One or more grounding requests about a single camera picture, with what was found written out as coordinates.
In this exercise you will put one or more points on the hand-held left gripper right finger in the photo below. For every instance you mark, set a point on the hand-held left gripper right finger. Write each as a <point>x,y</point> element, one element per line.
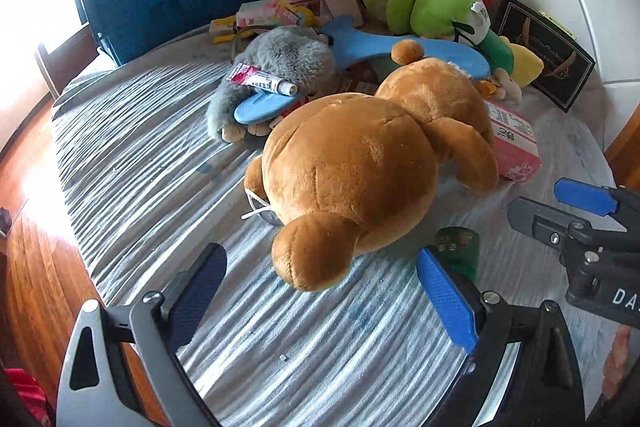
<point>447,302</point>

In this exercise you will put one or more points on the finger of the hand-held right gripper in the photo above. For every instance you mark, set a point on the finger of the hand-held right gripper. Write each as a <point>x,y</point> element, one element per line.
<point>585,198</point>
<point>537,219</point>

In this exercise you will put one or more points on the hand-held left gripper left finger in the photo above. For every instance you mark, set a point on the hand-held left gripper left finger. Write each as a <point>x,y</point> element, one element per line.
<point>197,294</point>

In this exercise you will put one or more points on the brown teddy bear plush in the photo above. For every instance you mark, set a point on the brown teddy bear plush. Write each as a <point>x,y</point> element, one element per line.
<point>350,167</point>

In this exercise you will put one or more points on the blue three-armed foam toy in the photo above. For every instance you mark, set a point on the blue three-armed foam toy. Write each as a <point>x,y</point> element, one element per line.
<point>365,44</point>

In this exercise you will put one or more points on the grey plush rabbit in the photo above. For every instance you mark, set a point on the grey plush rabbit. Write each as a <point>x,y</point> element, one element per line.
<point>290,57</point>

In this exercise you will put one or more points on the person's right hand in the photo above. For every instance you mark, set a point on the person's right hand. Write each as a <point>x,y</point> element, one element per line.
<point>616,362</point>

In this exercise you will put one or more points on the green bottle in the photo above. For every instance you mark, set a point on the green bottle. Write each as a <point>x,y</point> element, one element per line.
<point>457,247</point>

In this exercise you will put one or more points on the pink tissue pack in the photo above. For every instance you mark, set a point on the pink tissue pack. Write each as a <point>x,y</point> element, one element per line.
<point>515,142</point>

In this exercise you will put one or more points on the striped bed sheet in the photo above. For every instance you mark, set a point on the striped bed sheet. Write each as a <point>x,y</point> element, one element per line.
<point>150,157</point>

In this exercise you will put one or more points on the dark green and yellow plush frog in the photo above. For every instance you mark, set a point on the dark green and yellow plush frog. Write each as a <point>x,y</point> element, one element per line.
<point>525,64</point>

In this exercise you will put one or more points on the black book with gold print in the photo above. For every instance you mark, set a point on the black book with gold print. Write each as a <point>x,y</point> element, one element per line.
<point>550,52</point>

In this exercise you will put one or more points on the red cloth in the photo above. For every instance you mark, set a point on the red cloth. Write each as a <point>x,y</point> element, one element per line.
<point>25,399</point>

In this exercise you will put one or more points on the pink and white ointment tube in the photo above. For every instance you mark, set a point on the pink and white ointment tube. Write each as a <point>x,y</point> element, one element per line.
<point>257,79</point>

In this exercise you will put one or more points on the light green plush toy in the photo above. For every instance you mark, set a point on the light green plush toy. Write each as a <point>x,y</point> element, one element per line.
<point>425,2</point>

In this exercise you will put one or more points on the yellow small box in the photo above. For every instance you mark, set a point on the yellow small box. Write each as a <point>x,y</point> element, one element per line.
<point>222,26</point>

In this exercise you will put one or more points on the wooden chair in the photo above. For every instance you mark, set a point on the wooden chair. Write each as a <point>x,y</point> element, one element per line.
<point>50,62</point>

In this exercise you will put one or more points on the pastel tissue pack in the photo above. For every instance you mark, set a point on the pastel tissue pack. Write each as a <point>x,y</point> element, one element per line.
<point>257,13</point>

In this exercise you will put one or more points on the beige rectangular box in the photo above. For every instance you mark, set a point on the beige rectangular box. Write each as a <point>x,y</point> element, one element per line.
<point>342,2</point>

